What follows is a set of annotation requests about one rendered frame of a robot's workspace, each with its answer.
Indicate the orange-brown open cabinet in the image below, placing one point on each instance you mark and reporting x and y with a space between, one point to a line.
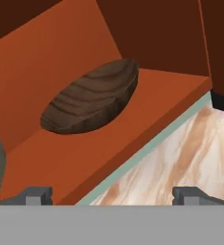
85 95

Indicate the dark brown cabinet door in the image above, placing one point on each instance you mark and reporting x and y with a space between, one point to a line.
221 48

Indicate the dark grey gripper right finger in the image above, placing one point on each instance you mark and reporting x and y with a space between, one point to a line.
189 195

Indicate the dark brown wooden bowl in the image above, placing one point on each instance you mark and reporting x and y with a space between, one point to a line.
91 97

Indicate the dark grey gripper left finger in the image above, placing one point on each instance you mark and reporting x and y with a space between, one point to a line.
37 195

